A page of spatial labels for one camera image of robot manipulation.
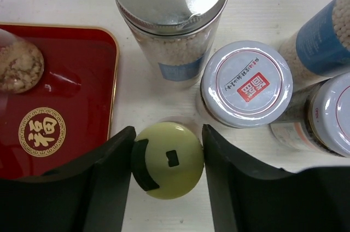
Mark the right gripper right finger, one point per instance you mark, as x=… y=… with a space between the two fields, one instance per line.
x=247 y=194

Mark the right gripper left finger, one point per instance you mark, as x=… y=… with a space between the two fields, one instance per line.
x=88 y=193

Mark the yellow-cap bottle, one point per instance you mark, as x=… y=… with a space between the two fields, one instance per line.
x=167 y=157

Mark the white-lid jar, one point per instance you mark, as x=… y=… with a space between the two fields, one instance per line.
x=245 y=84
x=317 y=118

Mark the pink-cap bottle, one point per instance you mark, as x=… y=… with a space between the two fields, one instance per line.
x=22 y=64

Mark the blue-label tall bottle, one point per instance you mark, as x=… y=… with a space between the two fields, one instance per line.
x=320 y=48

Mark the silver-lid tall bottle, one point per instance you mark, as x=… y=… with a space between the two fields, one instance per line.
x=175 y=36

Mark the red rectangular tray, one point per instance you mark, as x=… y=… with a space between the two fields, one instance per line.
x=69 y=112

